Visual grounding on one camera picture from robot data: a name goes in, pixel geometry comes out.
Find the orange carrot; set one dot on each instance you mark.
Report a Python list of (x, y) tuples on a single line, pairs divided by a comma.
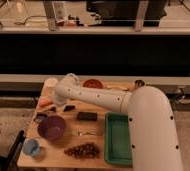
[(43, 102)]

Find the black dish brush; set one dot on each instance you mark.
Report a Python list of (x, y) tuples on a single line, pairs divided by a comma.
[(39, 117)]

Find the purple bowl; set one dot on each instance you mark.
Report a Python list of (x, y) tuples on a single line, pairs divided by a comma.
[(52, 128)]

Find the black chair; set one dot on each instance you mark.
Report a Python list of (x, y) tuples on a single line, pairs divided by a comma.
[(5, 162)]

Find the light blue cup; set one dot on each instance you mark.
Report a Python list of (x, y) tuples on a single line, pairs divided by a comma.
[(31, 148)]

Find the small metal cup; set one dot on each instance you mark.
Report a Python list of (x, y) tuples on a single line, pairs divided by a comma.
[(138, 84)]

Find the black rectangular block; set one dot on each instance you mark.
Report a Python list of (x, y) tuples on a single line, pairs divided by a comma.
[(87, 116)]

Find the silver fork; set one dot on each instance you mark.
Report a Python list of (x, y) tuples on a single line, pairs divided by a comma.
[(82, 133)]

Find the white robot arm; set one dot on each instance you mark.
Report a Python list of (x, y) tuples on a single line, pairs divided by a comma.
[(153, 134)]

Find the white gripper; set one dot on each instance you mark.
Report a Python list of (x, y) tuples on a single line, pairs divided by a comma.
[(60, 101)]

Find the green plastic tray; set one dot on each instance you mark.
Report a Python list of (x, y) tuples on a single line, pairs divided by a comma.
[(117, 148)]

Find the bunch of dark grapes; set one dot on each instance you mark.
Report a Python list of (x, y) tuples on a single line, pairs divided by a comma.
[(86, 150)]

